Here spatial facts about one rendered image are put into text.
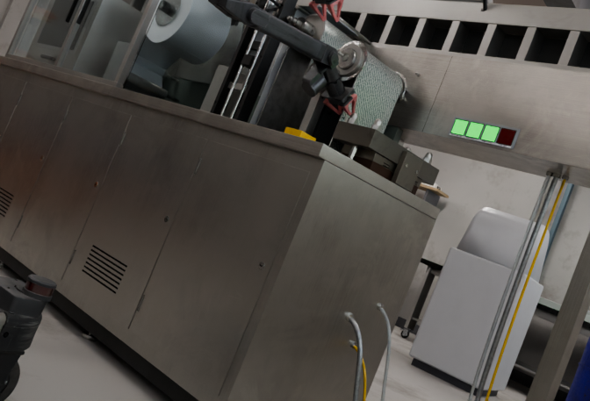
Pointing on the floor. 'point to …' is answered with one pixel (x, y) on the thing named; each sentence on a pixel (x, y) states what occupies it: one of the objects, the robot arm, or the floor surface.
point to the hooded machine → (479, 302)
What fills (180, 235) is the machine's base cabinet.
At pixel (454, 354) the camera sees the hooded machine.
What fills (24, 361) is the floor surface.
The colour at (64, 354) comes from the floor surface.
